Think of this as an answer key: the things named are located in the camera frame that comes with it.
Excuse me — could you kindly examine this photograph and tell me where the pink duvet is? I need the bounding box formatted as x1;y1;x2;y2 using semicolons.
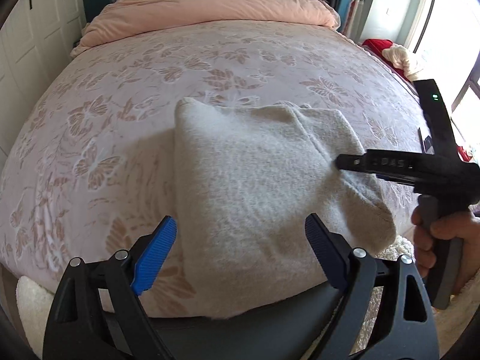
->
71;0;340;57

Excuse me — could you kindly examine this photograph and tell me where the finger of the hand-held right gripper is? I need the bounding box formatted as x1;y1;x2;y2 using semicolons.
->
373;173;417;186
334;149;416;176

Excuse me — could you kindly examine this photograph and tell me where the white wardrobe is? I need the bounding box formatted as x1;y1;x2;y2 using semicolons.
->
0;0;89;166

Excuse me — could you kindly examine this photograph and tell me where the bed with floral pink sheet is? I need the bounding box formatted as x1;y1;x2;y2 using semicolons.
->
0;19;436;319

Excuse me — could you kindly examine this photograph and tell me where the patterned curtain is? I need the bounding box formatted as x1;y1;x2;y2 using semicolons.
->
332;0;370;40

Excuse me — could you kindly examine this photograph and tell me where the window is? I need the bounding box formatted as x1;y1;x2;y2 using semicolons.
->
407;0;480;151

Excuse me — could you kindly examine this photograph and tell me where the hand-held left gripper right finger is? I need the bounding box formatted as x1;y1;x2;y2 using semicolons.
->
305;214;439;360

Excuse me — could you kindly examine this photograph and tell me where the bundled cream blanket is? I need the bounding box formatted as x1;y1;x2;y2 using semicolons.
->
382;44;426;81

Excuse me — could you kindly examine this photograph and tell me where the cream fluffy rug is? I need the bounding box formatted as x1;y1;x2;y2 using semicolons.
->
17;235;419;346

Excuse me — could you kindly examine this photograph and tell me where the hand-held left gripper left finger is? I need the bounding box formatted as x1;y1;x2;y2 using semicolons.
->
43;215;178;360

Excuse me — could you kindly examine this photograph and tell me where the cream sweater with black hearts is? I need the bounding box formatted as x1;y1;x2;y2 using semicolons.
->
174;97;398;319

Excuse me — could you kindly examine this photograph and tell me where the person's right forearm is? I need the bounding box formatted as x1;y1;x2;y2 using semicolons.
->
437;275;480;360

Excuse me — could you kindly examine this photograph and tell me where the person's right hand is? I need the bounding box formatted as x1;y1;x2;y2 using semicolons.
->
410;209;480;290

